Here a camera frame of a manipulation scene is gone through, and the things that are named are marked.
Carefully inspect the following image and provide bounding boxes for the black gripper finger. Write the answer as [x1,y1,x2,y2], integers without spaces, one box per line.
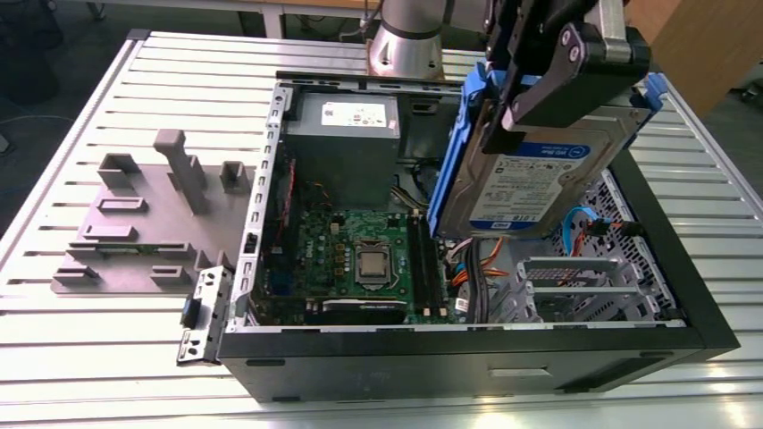
[481,21,651,156]

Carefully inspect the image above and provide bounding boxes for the hard disk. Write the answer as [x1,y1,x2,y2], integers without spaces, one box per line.
[426,62,669,242]

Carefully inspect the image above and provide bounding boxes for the disk power wire black plug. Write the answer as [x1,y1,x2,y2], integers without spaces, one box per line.
[581,217,645,239]

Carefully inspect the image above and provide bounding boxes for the metal disk bay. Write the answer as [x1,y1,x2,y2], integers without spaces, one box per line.
[515,257,686,324]

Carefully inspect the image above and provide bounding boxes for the wooden cabinet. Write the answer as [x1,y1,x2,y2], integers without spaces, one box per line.
[625,0,763,117]

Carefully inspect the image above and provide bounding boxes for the wooden desk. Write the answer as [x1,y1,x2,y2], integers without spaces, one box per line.
[279,0,490,50]

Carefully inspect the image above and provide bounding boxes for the grey power supply unit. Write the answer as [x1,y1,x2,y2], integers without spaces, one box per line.
[283,91,402,211]

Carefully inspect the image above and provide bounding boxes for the black RAM slot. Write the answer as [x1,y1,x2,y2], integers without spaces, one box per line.
[407,208,433,316]

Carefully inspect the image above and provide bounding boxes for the green motherboard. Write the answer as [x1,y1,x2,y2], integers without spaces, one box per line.
[250,207,477,326]

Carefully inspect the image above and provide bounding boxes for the silver CPU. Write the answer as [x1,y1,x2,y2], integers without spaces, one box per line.
[357,250,390,277]

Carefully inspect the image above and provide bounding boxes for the CPU socket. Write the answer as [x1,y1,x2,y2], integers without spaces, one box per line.
[351,239,399,290]

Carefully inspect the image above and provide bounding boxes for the black graphics card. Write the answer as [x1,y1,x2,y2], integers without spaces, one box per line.
[303,297,411,326]

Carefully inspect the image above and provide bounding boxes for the black open PC case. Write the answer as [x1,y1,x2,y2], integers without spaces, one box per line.
[175,69,741,403]

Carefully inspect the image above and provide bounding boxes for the grey parts rack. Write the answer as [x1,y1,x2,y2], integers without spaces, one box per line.
[51,128,265,296]

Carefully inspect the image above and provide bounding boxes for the blue SATA wire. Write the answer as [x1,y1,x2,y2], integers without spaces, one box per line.
[559,204,601,259]

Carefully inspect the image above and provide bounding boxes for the yellow black supply wires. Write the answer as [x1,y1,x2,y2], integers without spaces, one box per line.
[390,185,434,211]

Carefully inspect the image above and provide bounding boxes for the orange yellow power wires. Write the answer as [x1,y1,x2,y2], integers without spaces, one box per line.
[451,239,511,287]

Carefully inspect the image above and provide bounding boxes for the grey panel wires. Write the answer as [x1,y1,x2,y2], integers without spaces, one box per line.
[446,239,478,265]

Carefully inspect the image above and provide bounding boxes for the black cable bundle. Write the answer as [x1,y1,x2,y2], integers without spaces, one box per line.
[465,239,498,324]

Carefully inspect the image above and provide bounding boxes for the metal rear slot bracket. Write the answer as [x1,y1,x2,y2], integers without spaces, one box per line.
[175,265,235,367]

